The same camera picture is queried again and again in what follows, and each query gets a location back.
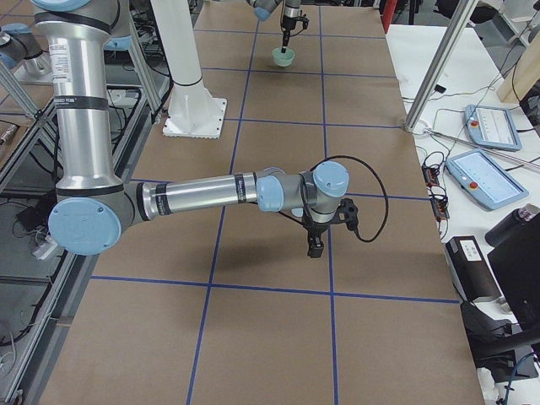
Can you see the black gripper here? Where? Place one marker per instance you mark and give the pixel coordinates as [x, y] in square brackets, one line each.
[289, 21]
[317, 229]

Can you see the green bowl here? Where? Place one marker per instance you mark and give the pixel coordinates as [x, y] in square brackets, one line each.
[283, 57]

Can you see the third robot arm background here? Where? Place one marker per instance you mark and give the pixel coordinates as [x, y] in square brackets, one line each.
[19, 46]

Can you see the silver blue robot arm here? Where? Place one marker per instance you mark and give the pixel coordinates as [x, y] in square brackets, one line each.
[291, 15]
[94, 206]

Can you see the brown paper table mat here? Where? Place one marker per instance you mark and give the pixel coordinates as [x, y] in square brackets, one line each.
[223, 305]

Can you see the orange black adapter board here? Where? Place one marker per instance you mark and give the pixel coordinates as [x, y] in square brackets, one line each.
[437, 193]

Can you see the black box on bench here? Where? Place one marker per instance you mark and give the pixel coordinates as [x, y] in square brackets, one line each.
[472, 274]

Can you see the near blue teach pendant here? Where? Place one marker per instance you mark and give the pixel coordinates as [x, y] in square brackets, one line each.
[484, 180]

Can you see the blue teach pendant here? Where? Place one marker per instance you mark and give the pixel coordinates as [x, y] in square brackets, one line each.
[484, 180]
[492, 127]

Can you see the black monitor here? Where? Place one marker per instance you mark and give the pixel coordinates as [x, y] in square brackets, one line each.
[515, 263]

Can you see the far blue teach pendant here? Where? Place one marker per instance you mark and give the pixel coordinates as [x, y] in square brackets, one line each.
[492, 127]

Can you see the white camera stand base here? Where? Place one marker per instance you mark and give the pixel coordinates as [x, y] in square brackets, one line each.
[192, 112]

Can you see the aluminium frame post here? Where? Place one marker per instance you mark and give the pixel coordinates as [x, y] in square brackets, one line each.
[459, 19]

